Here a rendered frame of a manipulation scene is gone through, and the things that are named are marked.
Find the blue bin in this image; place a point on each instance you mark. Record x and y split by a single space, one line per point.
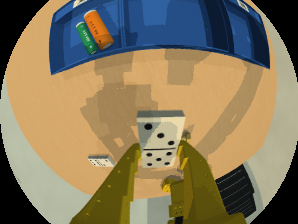
165 22

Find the white domino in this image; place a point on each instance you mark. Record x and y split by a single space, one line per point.
159 134
104 161

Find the orange battery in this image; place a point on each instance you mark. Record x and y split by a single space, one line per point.
98 29

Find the green battery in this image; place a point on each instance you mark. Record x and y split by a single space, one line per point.
86 38

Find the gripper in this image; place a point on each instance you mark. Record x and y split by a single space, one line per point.
202 201

